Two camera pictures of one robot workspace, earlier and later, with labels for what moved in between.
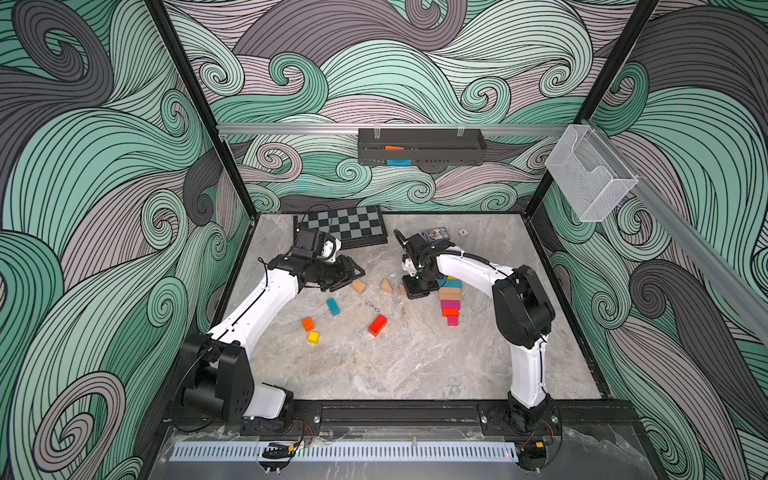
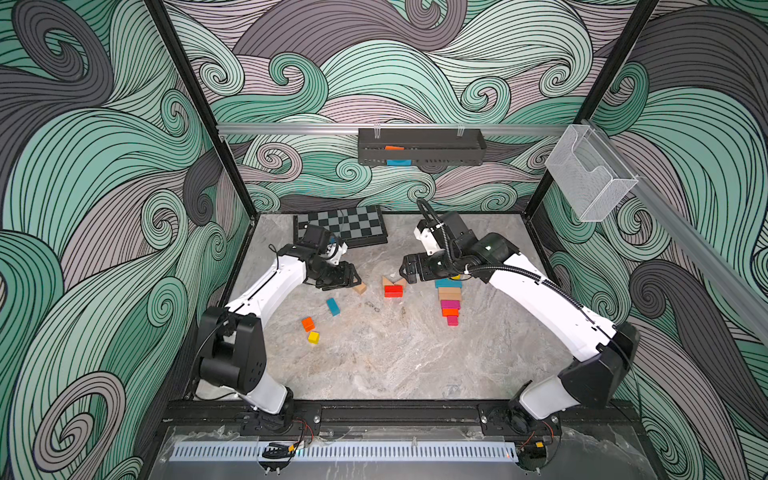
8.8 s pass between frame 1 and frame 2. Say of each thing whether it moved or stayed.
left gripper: stayed
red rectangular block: moved
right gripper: moved
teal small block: stayed
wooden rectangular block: stayed
